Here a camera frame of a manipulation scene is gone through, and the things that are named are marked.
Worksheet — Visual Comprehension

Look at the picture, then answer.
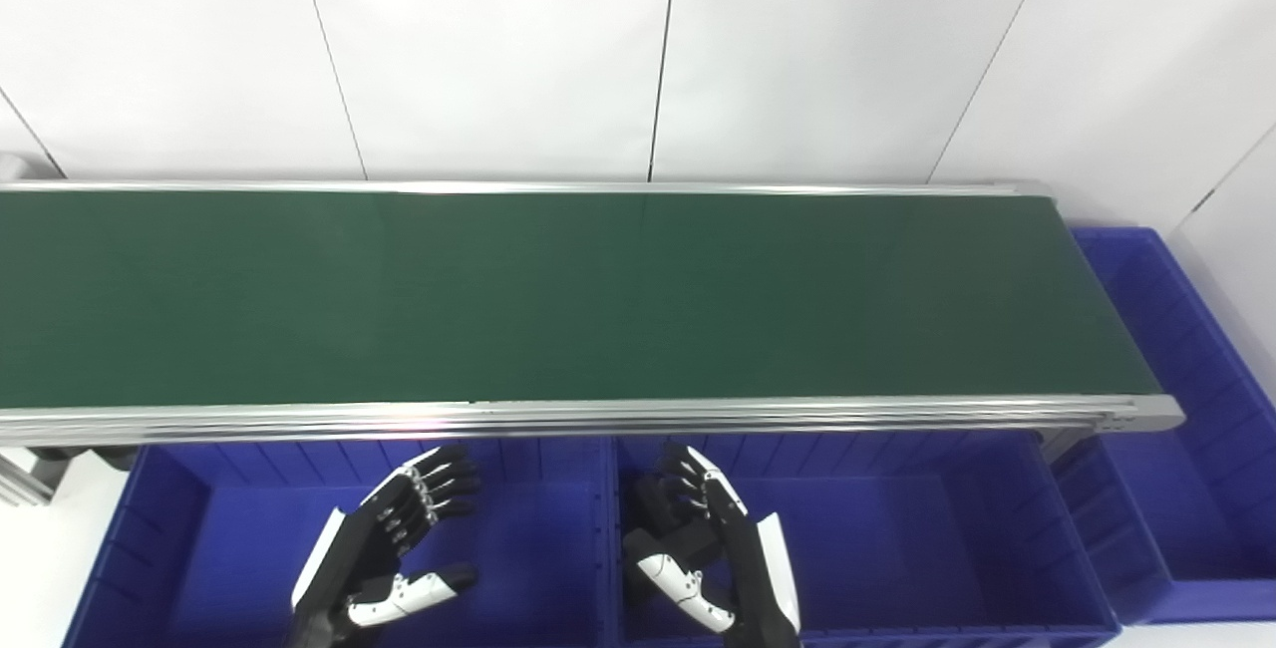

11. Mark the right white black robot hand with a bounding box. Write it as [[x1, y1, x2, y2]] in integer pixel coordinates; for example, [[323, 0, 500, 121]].
[[623, 442, 804, 648]]

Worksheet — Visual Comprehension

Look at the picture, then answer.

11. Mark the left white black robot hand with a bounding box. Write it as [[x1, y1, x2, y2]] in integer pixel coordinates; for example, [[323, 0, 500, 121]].
[[288, 444, 482, 648]]

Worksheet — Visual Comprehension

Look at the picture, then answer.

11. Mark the black angled part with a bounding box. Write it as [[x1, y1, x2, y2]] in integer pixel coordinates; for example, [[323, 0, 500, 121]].
[[624, 475, 699, 569]]

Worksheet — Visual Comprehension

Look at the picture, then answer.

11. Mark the blue plastic bin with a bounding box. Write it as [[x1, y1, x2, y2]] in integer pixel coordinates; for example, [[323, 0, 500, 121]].
[[608, 432, 1123, 648], [1051, 226, 1276, 626], [62, 439, 615, 648]]

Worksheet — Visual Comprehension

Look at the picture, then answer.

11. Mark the green conveyor belt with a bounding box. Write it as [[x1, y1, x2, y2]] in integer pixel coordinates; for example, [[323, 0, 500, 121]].
[[0, 179, 1186, 451]]

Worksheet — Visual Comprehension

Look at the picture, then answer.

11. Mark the aluminium conveyor leg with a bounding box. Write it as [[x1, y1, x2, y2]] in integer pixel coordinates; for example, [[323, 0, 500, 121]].
[[0, 448, 73, 508]]

